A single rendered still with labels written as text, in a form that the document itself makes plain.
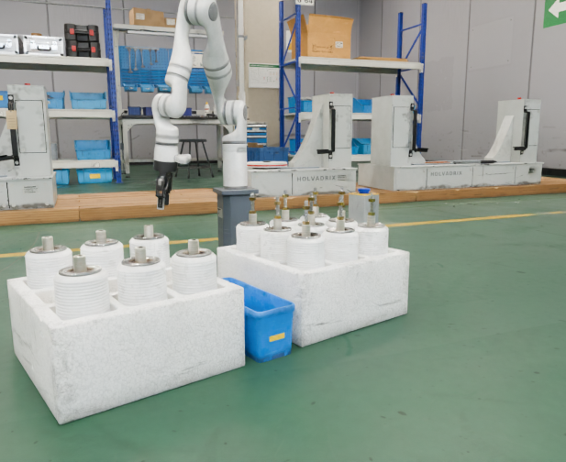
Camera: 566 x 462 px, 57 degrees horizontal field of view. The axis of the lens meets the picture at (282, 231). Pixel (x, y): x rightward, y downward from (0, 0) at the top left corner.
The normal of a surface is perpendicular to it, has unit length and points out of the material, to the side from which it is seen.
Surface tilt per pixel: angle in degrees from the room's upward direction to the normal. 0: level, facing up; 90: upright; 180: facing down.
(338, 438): 0
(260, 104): 90
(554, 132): 90
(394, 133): 90
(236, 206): 90
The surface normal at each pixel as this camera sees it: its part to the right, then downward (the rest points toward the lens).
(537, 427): 0.00, -0.98
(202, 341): 0.61, 0.14
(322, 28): 0.41, 0.34
